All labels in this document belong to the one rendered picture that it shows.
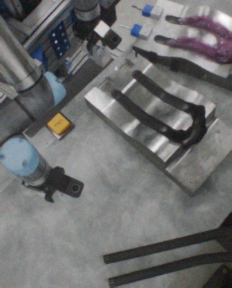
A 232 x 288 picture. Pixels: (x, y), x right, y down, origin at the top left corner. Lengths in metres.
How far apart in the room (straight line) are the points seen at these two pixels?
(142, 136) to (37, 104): 0.44
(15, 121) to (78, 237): 0.53
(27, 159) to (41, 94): 0.16
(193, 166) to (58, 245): 0.52
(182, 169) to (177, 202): 0.12
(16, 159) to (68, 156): 0.53
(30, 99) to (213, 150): 0.65
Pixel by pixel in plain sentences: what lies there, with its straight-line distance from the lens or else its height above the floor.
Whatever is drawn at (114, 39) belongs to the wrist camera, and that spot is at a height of 1.09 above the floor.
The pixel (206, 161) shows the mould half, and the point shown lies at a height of 0.86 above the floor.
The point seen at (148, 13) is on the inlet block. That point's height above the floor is 0.87.
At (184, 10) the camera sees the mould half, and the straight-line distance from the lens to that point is 1.47.
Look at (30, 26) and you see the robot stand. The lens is 1.38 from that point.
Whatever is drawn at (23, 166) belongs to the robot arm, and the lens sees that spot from 0.74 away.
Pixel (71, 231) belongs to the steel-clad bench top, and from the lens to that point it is 1.20.
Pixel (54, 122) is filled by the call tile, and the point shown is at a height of 0.84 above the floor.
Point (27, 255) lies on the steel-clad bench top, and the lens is 1.23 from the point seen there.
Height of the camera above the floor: 1.97
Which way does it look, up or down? 69 degrees down
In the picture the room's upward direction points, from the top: 12 degrees counter-clockwise
